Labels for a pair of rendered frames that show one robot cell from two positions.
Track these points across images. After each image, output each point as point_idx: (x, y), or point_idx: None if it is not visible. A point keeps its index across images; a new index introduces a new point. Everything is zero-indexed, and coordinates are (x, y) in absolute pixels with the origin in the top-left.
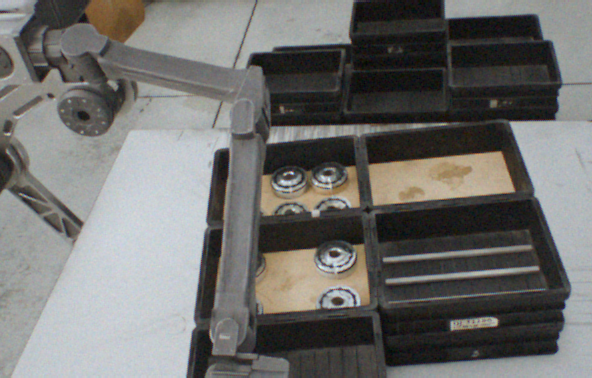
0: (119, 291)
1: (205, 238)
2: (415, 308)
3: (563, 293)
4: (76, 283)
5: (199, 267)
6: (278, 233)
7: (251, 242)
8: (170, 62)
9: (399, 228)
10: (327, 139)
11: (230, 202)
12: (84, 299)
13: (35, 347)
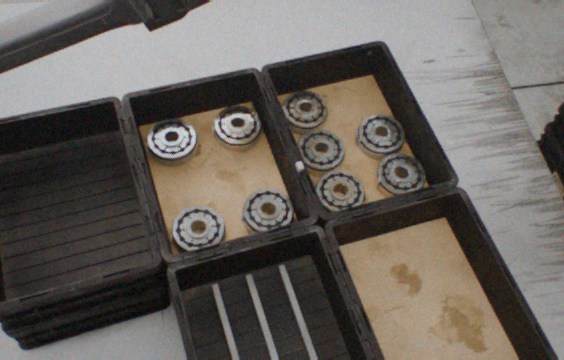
0: (228, 42)
1: (239, 71)
2: (174, 306)
3: None
4: (230, 4)
5: None
6: (276, 141)
7: None
8: None
9: (323, 270)
10: (438, 150)
11: (41, 8)
12: (212, 18)
13: None
